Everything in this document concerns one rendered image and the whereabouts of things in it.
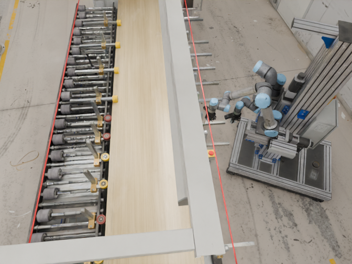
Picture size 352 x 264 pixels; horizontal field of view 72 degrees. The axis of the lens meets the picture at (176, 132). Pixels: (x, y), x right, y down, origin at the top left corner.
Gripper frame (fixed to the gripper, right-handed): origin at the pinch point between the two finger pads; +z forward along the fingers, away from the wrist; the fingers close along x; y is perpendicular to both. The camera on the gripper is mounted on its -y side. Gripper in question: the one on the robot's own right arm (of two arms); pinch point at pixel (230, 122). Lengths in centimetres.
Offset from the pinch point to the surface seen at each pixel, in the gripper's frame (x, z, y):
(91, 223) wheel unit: -96, 0, -146
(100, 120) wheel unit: 14, -1, -146
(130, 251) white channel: -139, -163, -90
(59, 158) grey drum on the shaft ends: -30, 0, -184
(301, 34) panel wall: 234, 68, 204
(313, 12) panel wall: 234, 22, 204
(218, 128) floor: 45, 83, 8
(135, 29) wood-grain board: 165, -7, -105
